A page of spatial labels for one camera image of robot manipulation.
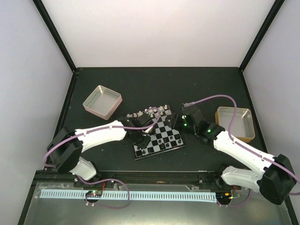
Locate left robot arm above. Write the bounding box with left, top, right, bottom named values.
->
left=43, top=114, right=158, bottom=187

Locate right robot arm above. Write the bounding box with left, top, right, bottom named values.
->
left=167, top=105, right=298, bottom=205

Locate left circuit board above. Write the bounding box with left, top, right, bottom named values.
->
left=86, top=190, right=102, bottom=198

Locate black white chessboard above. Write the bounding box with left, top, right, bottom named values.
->
left=133, top=105, right=185, bottom=160

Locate pink square tin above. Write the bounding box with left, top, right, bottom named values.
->
left=82, top=85, right=122, bottom=120

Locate gold rectangular tin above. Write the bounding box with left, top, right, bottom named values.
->
left=215, top=106, right=255, bottom=143

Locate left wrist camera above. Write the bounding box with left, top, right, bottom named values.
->
left=143, top=126, right=153, bottom=134

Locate black aluminium rail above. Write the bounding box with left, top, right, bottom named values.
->
left=70, top=171, right=235, bottom=188

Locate white cable duct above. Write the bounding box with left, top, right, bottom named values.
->
left=39, top=189, right=217, bottom=203

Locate loop purple cable left base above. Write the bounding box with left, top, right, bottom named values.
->
left=77, top=178, right=131, bottom=209

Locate loop purple cable base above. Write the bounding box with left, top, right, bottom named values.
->
left=77, top=178, right=131, bottom=209
left=217, top=187, right=253, bottom=208

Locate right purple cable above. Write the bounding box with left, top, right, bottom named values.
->
left=193, top=95, right=300, bottom=196

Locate purple cable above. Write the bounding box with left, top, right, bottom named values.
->
left=42, top=107, right=161, bottom=168
left=193, top=95, right=300, bottom=196

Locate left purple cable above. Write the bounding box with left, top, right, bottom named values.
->
left=42, top=107, right=161, bottom=168

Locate loop purple cable right base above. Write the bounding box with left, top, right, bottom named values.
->
left=217, top=187, right=253, bottom=208

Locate black frame post right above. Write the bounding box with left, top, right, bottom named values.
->
left=239, top=0, right=285, bottom=72

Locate black frame post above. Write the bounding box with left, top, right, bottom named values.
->
left=32, top=0, right=76, bottom=72
left=239, top=0, right=285, bottom=72

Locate black frame post left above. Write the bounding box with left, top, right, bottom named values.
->
left=32, top=0, right=76, bottom=72

